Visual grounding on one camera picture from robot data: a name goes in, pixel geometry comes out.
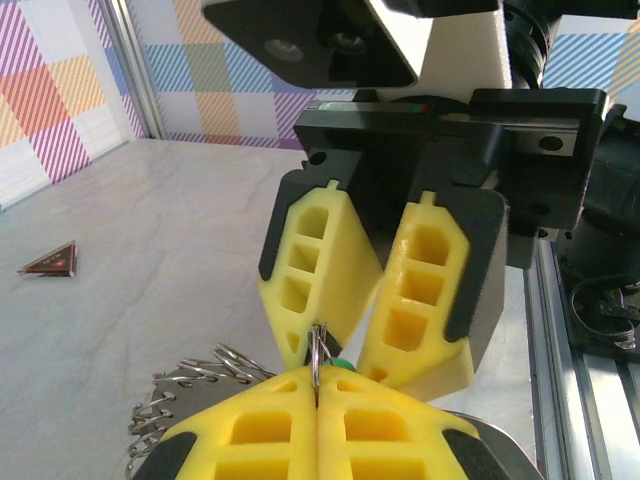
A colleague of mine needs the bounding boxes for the green plastic key tag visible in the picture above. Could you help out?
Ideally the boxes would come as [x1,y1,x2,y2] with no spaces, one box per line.
[322,355,357,374]

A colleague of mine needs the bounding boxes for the red and black triangle piece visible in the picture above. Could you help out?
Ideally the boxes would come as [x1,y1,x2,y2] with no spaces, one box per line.
[17,239,80,279]

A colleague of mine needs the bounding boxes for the aluminium corner post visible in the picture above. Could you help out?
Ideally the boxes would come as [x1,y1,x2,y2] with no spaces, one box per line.
[105,0,167,140]

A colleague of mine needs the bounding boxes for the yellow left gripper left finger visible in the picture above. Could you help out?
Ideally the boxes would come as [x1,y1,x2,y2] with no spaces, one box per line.
[132,366,319,480]

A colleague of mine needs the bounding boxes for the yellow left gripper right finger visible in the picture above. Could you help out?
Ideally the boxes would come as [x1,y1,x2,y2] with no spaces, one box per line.
[316,366,521,480]

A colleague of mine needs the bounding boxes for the silver key ring organizer plate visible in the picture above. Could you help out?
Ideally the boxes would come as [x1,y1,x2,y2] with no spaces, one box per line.
[124,323,544,480]

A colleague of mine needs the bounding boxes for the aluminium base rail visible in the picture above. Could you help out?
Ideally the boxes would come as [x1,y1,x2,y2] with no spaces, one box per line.
[519,239,640,480]

